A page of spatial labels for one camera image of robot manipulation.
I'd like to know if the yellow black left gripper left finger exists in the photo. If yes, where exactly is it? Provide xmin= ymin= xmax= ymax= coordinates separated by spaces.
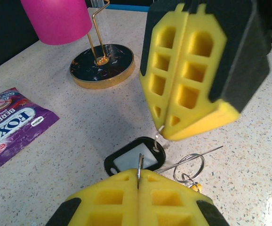
xmin=45 ymin=168 xmax=140 ymax=226

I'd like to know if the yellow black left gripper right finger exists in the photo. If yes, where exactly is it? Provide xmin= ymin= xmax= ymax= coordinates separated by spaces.
xmin=138 ymin=169 xmax=231 ymax=226

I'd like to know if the small yellow key tag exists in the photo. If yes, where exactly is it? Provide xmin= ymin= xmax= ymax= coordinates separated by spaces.
xmin=187 ymin=182 xmax=204 ymax=193

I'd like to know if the wire keyring with metal rings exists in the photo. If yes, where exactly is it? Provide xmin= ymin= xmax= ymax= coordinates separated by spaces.
xmin=136 ymin=145 xmax=224 ymax=192

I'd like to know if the key with black tag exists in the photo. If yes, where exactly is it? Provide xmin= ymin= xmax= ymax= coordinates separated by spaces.
xmin=103 ymin=124 xmax=173 ymax=178

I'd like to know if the pink plastic goblet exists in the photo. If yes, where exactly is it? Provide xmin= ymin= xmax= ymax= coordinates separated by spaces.
xmin=20 ymin=0 xmax=93 ymax=46

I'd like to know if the purple candy bag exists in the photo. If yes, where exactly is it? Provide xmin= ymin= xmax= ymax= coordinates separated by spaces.
xmin=0 ymin=87 xmax=60 ymax=174

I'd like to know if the gold wire glass rack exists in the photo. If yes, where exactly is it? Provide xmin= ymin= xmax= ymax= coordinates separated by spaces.
xmin=69 ymin=0 xmax=136 ymax=90

